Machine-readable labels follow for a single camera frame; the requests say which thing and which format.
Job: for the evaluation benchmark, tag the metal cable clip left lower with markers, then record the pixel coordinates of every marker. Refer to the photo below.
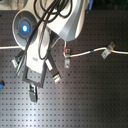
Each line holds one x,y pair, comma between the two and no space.
67,62

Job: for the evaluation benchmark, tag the metal cable clip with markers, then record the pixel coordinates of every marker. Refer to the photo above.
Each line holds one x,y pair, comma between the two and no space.
67,62
108,50
67,51

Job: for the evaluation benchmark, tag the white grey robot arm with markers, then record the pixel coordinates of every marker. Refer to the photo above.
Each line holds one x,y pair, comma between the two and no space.
32,27

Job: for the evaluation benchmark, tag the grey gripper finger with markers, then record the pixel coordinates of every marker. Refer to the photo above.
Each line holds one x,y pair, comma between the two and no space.
33,93
53,70

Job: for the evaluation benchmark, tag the metal cable clip right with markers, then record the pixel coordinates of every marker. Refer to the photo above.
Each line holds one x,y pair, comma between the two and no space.
108,50

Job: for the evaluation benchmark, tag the metal cable clip left upper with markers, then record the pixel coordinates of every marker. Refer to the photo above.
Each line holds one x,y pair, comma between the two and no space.
67,51

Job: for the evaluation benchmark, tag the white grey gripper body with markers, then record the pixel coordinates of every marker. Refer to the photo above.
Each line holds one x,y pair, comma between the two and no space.
36,55

